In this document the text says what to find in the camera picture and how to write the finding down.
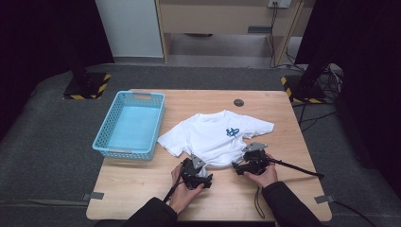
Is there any left hand-held gripper black cable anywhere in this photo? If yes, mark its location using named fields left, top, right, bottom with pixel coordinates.
left=162, top=171, right=184, bottom=203

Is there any black power cable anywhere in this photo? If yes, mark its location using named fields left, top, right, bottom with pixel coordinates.
left=269, top=2, right=280, bottom=69

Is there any person's right hand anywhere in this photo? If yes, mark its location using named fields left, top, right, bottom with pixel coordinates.
left=243, top=153, right=279, bottom=189

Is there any white power strip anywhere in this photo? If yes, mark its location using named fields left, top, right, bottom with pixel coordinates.
left=267, top=0, right=293, bottom=9

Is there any light wooden desk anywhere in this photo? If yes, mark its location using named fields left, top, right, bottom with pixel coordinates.
left=154, top=0, right=317, bottom=68

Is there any black floor cable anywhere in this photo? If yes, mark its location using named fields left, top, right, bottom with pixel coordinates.
left=333, top=200, right=378, bottom=227

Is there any black stand with striped base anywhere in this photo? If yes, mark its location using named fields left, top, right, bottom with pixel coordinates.
left=280, top=46, right=332, bottom=105
left=61, top=46, right=113, bottom=101

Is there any thin black cord loop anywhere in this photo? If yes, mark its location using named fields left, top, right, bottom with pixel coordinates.
left=253, top=186, right=267, bottom=219

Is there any grey tape piece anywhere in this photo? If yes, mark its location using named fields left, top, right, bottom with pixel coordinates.
left=313, top=195, right=336, bottom=204
left=82, top=191, right=105, bottom=201

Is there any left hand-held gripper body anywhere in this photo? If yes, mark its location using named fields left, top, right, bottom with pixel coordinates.
left=179, top=153, right=206, bottom=190

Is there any bundle of black floor cables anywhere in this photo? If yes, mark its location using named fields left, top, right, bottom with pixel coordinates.
left=285, top=53, right=345, bottom=133

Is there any black curtain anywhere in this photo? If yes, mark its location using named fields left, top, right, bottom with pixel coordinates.
left=294, top=0, right=401, bottom=198
left=0, top=0, right=115, bottom=141

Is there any blue perforated plastic basket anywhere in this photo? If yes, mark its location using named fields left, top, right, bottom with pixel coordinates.
left=92, top=90, right=166, bottom=162

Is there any white t-shirt with blue print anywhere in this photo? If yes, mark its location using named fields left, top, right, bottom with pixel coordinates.
left=156, top=109, right=275, bottom=178

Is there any person's left hand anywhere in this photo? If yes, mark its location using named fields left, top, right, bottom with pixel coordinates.
left=168, top=163, right=206, bottom=216

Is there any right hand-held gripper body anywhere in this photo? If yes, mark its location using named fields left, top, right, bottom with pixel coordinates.
left=241, top=142, right=271, bottom=176

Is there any white cabinet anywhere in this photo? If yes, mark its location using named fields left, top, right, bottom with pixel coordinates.
left=94, top=0, right=165, bottom=59

